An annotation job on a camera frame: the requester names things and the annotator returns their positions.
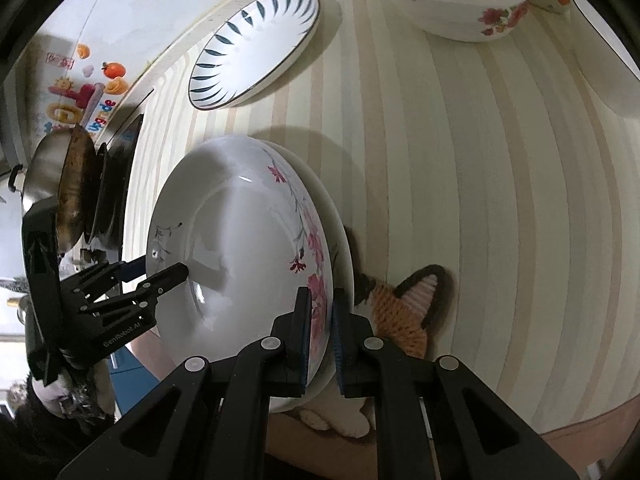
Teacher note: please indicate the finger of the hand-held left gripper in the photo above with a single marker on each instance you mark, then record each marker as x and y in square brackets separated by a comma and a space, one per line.
[135, 270]
[170, 276]

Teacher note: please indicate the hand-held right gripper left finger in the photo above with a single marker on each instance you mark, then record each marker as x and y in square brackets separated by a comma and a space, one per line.
[300, 350]

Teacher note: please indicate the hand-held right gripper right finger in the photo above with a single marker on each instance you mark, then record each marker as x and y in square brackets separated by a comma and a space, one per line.
[341, 355]

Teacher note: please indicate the white plate pink flowers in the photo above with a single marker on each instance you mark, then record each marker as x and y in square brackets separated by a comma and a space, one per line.
[235, 240]

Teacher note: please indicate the plain white plate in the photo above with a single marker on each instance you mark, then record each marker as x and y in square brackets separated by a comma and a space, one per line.
[341, 240]

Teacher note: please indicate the white plate blue leaf pattern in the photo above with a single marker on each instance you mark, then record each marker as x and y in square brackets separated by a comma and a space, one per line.
[250, 50]

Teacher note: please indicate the white floral bowl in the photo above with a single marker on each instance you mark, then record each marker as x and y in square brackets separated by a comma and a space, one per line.
[450, 5]

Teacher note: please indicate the orange knitted cat toy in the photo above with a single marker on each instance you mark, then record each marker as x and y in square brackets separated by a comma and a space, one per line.
[400, 320]

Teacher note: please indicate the steel wok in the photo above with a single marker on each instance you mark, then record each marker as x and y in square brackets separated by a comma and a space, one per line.
[45, 165]

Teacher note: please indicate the striped tablecloth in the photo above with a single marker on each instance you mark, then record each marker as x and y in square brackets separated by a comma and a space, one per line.
[475, 210]

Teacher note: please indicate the colourful wall sticker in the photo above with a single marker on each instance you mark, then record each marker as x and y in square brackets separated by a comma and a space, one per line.
[75, 100]

